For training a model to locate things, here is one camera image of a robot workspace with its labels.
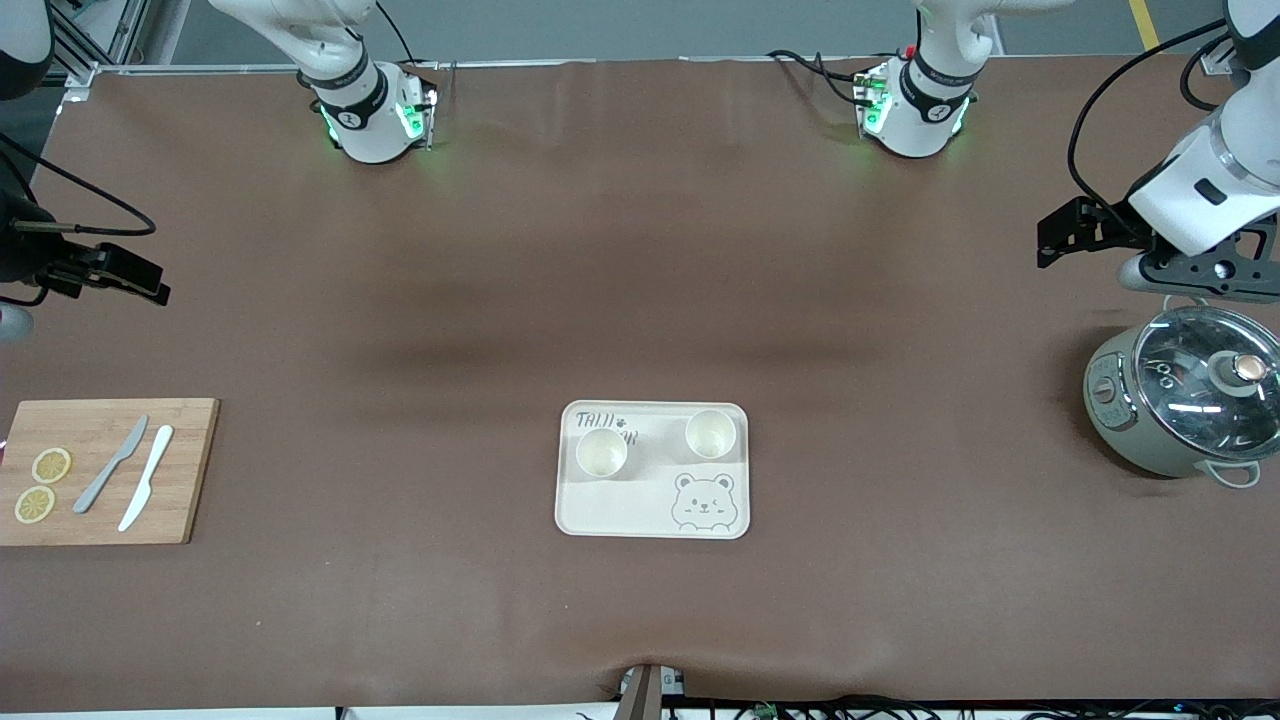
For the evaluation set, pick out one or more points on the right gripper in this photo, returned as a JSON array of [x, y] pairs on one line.
[[22, 252]]

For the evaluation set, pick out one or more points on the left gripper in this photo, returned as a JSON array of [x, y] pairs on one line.
[[1116, 229]]

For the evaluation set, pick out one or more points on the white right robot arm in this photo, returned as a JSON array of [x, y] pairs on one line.
[[350, 110]]

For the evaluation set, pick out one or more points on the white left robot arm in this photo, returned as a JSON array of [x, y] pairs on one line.
[[915, 110]]

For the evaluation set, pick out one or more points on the cream tray with bear print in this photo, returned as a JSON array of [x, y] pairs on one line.
[[640, 505]]

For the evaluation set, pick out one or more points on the grey plastic knife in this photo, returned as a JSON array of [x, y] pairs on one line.
[[105, 470]]

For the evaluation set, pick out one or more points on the glass pot lid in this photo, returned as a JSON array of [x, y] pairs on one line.
[[1190, 390]]

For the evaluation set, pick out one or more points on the white plastic knife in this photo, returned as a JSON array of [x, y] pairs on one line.
[[148, 475]]

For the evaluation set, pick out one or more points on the wooden cutting board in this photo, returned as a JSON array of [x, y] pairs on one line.
[[190, 470]]

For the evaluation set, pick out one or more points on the yellow lemon slice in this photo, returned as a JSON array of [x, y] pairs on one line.
[[51, 465], [34, 505]]

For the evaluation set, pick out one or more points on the aluminium frame profile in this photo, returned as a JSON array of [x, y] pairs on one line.
[[1212, 60], [100, 40]]

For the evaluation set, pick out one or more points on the silver table edge rail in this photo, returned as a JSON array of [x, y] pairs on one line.
[[600, 63]]

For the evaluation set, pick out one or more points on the metal bracket at table edge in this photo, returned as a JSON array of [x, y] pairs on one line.
[[640, 695]]

